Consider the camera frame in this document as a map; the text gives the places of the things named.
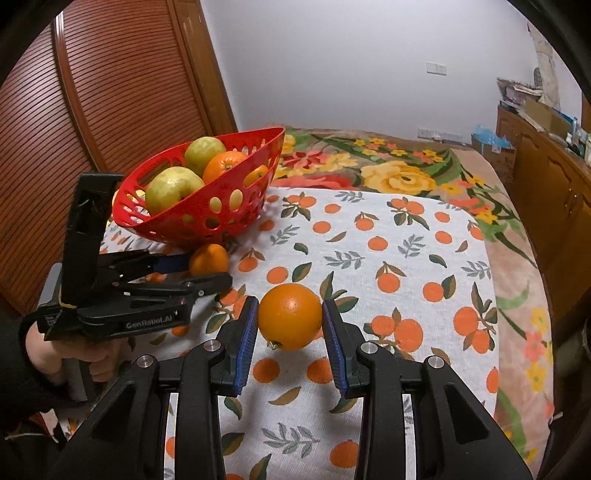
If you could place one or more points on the brown cardboard box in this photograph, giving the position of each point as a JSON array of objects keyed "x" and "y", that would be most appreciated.
[{"x": 501, "y": 164}]

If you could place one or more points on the white wall socket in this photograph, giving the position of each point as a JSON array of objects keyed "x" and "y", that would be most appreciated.
[
  {"x": 425, "y": 133},
  {"x": 452, "y": 136}
]

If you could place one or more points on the oval green guava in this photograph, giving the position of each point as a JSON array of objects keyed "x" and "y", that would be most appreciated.
[{"x": 203, "y": 154}]

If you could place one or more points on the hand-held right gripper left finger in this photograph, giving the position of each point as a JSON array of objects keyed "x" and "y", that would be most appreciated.
[{"x": 247, "y": 341}]

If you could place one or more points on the pale green guava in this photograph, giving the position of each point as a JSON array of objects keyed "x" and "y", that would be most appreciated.
[{"x": 236, "y": 198}]

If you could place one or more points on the open cardboard box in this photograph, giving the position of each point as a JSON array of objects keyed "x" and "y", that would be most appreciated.
[{"x": 549, "y": 120}]

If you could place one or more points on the orange-print white tablecloth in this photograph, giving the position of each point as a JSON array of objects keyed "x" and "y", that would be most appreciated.
[{"x": 392, "y": 277}]

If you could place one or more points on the round yellow-green guava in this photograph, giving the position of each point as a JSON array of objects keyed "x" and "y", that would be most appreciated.
[{"x": 173, "y": 189}]

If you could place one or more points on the medium orange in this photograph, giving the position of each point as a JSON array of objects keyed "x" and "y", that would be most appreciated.
[{"x": 256, "y": 175}]

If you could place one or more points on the pile of newspapers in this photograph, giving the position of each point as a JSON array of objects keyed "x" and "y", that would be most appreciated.
[{"x": 512, "y": 90}]

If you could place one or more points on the white wall switch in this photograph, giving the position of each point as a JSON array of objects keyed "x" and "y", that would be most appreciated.
[{"x": 436, "y": 68}]

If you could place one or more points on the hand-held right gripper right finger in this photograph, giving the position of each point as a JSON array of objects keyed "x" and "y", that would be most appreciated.
[{"x": 333, "y": 346}]

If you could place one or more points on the group of small bottles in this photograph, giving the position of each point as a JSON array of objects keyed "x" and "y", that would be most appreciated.
[{"x": 579, "y": 138}]

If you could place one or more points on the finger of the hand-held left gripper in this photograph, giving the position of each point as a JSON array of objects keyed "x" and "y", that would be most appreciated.
[
  {"x": 138, "y": 263},
  {"x": 203, "y": 284}
]

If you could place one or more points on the floral blanket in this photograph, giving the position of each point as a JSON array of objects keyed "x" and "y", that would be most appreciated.
[{"x": 397, "y": 175}]

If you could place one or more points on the blue plastic bag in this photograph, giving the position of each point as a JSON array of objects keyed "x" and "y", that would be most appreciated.
[{"x": 489, "y": 136}]

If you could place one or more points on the person's left hand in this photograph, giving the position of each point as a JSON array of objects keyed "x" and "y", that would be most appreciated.
[{"x": 41, "y": 353}]

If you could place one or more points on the wooden sideboard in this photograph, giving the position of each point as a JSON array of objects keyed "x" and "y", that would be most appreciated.
[{"x": 549, "y": 207}]

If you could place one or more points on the large orange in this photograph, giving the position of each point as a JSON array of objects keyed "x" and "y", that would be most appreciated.
[{"x": 224, "y": 167}]

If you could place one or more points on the small orange tangerine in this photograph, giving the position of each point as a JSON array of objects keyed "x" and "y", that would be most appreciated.
[
  {"x": 289, "y": 316},
  {"x": 208, "y": 261}
]

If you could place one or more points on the person's left forearm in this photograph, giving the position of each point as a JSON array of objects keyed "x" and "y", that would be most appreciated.
[{"x": 18, "y": 392}]

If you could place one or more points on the red perforated plastic basket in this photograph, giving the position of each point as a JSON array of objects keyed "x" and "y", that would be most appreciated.
[{"x": 161, "y": 233}]

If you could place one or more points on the wooden louvred wardrobe door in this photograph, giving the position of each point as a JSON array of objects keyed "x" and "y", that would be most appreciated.
[{"x": 115, "y": 92}]

